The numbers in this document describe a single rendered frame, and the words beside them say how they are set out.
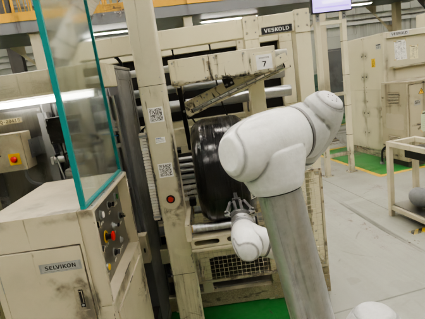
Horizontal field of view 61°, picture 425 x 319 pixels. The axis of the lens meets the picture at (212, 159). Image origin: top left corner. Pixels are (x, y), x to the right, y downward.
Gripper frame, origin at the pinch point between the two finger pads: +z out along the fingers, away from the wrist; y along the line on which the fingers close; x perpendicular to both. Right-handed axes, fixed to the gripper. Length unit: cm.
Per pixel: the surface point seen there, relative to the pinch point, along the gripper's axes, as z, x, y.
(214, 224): 20.3, 23.0, 12.0
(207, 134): 25.1, -24.0, 8.7
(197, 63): 65, -54, 9
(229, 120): 33.2, -27.1, -3.6
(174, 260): 25, 44, 36
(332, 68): 1014, 105, -408
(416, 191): 167, 105, -184
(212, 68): 64, -51, 0
